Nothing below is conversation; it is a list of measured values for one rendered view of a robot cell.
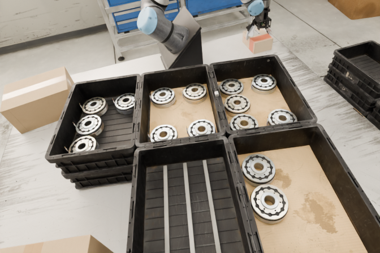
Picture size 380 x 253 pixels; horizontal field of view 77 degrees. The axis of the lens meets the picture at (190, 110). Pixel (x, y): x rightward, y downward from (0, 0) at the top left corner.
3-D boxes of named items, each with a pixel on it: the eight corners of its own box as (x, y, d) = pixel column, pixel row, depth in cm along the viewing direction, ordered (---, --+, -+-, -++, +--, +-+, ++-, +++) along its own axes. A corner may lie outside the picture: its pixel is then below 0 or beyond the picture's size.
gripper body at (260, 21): (258, 31, 136) (260, 11, 127) (251, 25, 141) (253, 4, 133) (270, 28, 136) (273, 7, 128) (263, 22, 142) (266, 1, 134)
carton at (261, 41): (242, 41, 155) (242, 31, 150) (259, 37, 157) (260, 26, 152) (253, 54, 144) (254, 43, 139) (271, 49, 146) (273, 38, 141)
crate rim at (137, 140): (142, 77, 106) (140, 73, 104) (208, 67, 106) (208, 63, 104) (136, 151, 78) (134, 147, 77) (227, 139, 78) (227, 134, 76)
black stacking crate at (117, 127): (85, 101, 113) (74, 83, 105) (146, 93, 113) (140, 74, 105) (61, 177, 86) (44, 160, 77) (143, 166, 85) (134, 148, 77)
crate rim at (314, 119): (208, 67, 106) (208, 63, 104) (275, 58, 106) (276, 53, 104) (227, 139, 78) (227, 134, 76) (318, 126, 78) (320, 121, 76)
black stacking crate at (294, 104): (210, 84, 113) (208, 64, 104) (272, 75, 112) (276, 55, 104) (227, 155, 85) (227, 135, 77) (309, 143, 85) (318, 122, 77)
